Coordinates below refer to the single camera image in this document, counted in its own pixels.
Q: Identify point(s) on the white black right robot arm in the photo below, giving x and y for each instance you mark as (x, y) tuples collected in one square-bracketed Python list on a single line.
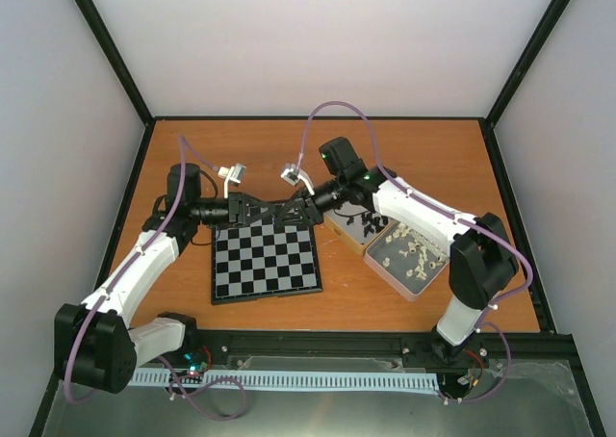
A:
[(484, 267)]

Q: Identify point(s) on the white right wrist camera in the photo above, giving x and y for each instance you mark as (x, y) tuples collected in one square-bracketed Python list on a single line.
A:
[(295, 175)]

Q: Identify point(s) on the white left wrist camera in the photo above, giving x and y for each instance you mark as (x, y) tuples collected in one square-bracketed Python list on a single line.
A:
[(231, 176)]

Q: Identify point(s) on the gold metal tin box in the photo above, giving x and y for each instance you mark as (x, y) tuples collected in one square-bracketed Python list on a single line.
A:
[(357, 238)]

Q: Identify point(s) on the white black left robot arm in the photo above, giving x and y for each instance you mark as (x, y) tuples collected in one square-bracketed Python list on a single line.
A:
[(95, 344)]

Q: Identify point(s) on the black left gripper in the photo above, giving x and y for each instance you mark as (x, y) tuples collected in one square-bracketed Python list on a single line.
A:
[(243, 201)]

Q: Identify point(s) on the silver tin lid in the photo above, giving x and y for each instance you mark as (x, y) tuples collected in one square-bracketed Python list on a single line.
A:
[(416, 261)]

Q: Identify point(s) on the black frame post left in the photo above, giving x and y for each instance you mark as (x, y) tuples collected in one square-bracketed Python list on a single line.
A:
[(108, 47)]

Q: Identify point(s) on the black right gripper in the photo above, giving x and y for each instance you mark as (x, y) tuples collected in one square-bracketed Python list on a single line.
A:
[(308, 213)]

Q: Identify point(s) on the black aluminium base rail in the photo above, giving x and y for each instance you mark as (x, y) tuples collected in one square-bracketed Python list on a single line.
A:
[(413, 349)]

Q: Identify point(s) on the light blue cable duct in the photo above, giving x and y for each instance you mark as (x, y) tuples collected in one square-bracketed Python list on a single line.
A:
[(280, 381)]

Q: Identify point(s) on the black white chess board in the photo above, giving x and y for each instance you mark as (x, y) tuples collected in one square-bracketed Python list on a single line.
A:
[(261, 260)]

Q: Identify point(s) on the black frame post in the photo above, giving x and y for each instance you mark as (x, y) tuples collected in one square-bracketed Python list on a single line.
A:
[(535, 44), (108, 47)]

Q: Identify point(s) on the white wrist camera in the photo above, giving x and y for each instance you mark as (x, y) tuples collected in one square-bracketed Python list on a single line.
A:
[(231, 176), (295, 175)]

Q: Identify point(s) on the black frame post right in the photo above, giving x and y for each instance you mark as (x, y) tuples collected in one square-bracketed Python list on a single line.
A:
[(535, 44)]

